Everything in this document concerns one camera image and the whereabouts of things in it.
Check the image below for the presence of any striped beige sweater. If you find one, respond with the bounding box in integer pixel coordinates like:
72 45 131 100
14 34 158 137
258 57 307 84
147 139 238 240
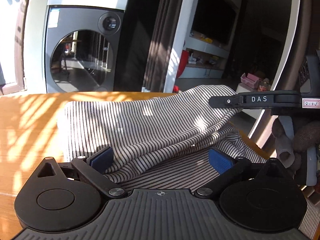
56 84 320 240

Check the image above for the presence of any dark folding door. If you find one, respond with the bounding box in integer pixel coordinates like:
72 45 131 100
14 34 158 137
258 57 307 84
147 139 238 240
113 0 183 92

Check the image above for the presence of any gloved right hand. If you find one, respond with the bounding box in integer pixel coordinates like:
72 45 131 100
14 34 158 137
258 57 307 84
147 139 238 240
272 116 319 176

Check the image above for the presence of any pink storage box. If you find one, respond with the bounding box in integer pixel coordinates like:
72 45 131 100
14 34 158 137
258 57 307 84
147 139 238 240
240 73 261 89

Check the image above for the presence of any white low cabinet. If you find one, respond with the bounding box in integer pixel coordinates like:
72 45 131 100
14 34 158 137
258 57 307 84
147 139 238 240
179 37 229 79

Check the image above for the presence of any grey front-load washing machine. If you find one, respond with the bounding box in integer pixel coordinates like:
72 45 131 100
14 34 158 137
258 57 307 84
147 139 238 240
44 5 124 93

